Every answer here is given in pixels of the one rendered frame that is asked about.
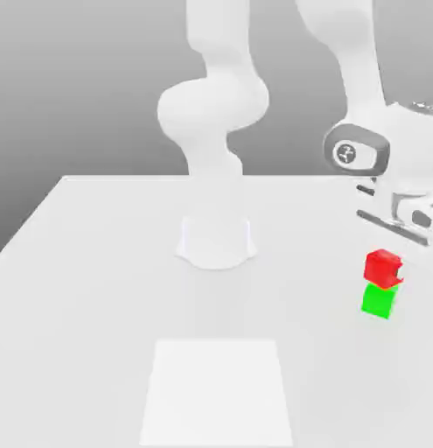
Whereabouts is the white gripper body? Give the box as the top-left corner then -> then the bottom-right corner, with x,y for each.
354,207 -> 432,261

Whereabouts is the small red cube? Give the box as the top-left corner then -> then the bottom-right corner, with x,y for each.
363,248 -> 405,291

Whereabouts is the small green cube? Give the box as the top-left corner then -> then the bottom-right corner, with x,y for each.
360,282 -> 400,320

